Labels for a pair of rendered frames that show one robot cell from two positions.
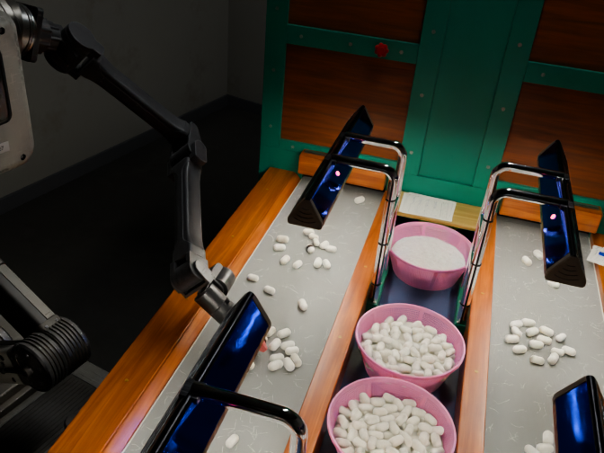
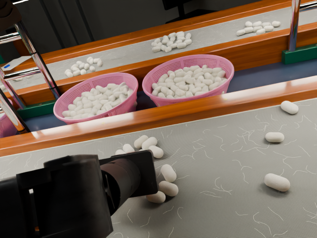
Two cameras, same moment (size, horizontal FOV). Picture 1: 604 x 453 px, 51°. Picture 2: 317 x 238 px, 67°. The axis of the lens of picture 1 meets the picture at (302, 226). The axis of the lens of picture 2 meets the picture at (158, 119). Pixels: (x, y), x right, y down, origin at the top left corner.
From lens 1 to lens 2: 1.35 m
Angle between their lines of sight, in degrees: 76
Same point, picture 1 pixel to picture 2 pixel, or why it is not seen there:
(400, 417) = (171, 83)
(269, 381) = (177, 151)
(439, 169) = not seen: outside the picture
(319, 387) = (172, 110)
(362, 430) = (195, 89)
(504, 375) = not seen: hidden behind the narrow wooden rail
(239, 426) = (249, 145)
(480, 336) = (86, 75)
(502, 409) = not seen: hidden behind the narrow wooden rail
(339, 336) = (103, 123)
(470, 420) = (161, 59)
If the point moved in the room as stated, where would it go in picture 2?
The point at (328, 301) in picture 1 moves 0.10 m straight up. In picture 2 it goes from (42, 158) to (19, 127)
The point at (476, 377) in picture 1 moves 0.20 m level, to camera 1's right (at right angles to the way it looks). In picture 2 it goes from (124, 67) to (119, 51)
